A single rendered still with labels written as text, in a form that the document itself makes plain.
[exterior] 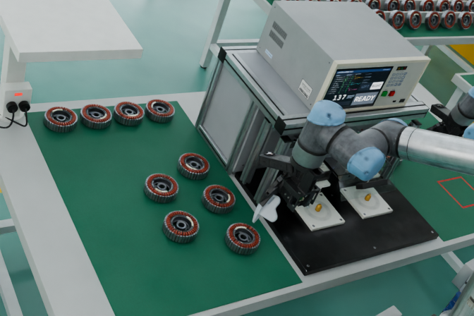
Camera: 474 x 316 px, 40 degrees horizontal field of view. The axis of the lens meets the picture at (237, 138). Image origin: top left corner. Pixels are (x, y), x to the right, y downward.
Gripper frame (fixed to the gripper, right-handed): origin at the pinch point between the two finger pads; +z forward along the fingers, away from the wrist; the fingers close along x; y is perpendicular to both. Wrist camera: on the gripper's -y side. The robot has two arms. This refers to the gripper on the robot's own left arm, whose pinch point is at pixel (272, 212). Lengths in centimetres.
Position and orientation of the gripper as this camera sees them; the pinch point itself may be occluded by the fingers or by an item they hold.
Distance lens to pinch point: 164.8
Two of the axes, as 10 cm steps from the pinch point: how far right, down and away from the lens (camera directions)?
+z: -2.9, 7.6, 5.8
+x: 7.5, -1.9, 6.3
